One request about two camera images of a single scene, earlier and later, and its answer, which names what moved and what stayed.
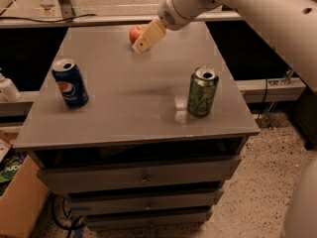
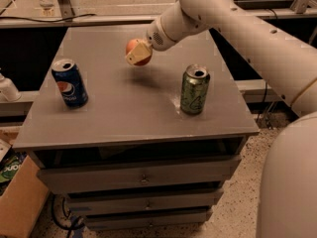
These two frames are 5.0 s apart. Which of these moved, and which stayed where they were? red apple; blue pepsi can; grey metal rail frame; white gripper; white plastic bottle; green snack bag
Moved: red apple; white gripper
Stayed: grey metal rail frame; green snack bag; white plastic bottle; blue pepsi can
